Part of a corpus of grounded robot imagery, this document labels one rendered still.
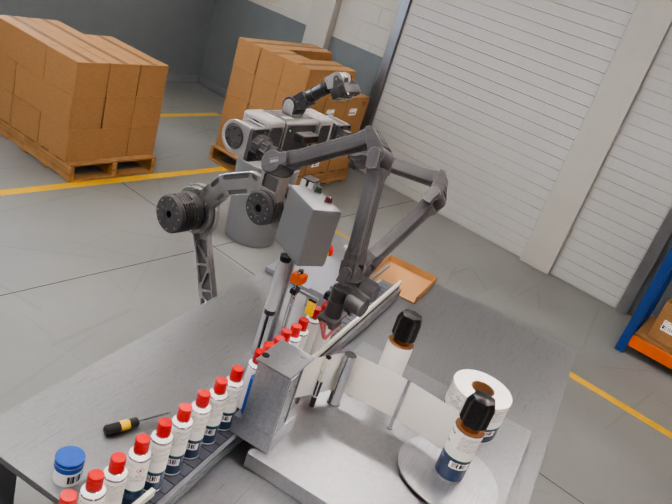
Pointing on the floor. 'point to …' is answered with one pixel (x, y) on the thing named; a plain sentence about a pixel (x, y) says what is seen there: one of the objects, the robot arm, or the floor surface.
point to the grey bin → (238, 225)
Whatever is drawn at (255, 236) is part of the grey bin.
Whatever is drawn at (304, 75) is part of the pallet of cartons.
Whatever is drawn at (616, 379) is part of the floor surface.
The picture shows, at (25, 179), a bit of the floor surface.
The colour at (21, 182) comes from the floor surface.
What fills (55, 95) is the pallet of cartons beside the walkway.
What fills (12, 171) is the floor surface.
